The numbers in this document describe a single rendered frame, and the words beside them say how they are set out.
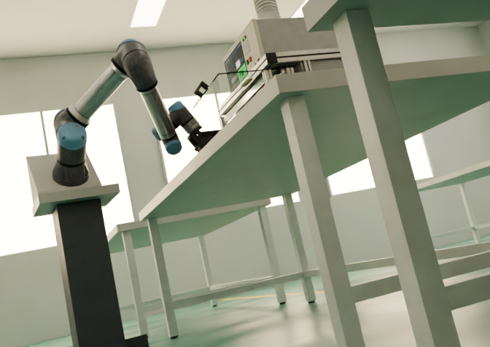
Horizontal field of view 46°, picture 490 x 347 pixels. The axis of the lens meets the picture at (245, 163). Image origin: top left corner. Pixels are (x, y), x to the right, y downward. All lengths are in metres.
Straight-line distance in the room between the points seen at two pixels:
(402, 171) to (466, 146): 8.47
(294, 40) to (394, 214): 1.68
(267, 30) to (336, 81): 1.07
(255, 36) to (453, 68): 1.03
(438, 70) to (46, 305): 5.81
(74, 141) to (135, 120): 4.98
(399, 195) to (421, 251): 0.10
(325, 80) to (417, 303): 0.71
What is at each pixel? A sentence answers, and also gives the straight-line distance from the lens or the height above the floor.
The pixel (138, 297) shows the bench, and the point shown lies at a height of 0.26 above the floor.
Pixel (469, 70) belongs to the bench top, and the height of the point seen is 0.71.
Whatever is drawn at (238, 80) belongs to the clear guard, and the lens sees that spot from 2.45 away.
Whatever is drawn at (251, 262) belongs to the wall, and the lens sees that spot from 7.40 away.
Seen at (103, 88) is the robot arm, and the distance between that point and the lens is 2.50.
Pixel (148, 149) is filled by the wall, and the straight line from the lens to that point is 7.30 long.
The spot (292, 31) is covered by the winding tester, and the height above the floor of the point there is 1.25.
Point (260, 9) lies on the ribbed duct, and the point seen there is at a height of 2.03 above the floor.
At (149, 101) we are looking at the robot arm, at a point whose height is 1.04.
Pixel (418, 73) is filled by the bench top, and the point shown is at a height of 0.71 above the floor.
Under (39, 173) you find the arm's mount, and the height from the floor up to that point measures 0.87.
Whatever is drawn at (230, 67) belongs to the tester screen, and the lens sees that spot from 2.83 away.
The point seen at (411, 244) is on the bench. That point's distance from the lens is 0.99.
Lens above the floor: 0.30
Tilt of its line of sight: 10 degrees up
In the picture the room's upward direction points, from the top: 13 degrees counter-clockwise
